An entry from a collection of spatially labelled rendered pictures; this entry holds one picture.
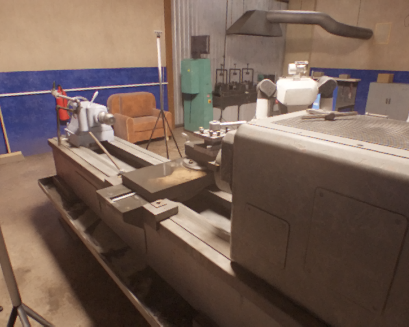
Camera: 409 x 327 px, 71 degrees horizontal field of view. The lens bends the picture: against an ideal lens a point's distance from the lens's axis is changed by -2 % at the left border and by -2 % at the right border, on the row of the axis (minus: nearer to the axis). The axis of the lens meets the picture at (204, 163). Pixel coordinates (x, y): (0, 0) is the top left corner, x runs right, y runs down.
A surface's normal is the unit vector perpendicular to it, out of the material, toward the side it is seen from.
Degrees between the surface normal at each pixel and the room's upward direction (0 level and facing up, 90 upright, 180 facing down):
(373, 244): 90
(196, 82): 90
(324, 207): 90
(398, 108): 90
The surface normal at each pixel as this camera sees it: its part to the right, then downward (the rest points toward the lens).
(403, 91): -0.76, 0.22
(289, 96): -0.10, 0.41
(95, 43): 0.66, 0.26
